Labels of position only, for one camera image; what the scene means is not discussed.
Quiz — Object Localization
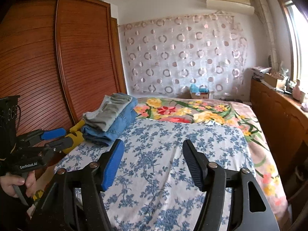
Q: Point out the grey-green pants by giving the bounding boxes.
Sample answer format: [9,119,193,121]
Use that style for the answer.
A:
[82,93,133,131]

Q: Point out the person's left hand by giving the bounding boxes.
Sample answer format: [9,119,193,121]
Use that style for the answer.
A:
[1,171,36,198]

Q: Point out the folded blue jeans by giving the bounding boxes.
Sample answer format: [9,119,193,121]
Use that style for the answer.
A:
[81,96,138,146]

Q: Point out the blue floral white blanket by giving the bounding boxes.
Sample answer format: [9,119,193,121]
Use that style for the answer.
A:
[54,118,257,231]

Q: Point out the colourful floral bed sheet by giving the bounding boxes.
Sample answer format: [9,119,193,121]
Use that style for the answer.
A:
[135,98,289,225]

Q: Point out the small box with blue items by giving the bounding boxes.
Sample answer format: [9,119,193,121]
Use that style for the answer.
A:
[189,84,214,99]

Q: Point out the wooden louvered wardrobe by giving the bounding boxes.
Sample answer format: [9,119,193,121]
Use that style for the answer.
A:
[0,0,127,174]

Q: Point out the wooden side cabinet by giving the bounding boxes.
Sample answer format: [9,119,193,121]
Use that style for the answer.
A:
[249,79,307,198]

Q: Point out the stack of papers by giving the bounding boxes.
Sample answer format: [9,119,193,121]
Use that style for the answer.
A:
[251,66,272,80]

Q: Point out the cardboard box on cabinet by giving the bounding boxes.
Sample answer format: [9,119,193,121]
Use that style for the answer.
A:
[264,73,288,89]

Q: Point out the circle patterned sheer curtain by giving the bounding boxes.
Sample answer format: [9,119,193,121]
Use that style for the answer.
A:
[119,12,248,99]

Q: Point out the pink bottle on cabinet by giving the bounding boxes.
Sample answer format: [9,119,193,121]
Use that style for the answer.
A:
[292,79,305,103]

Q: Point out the white air conditioner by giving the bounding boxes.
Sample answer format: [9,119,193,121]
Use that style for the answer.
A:
[206,0,255,15]

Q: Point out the window frame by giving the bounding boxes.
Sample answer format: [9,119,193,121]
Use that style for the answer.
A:
[278,0,307,81]

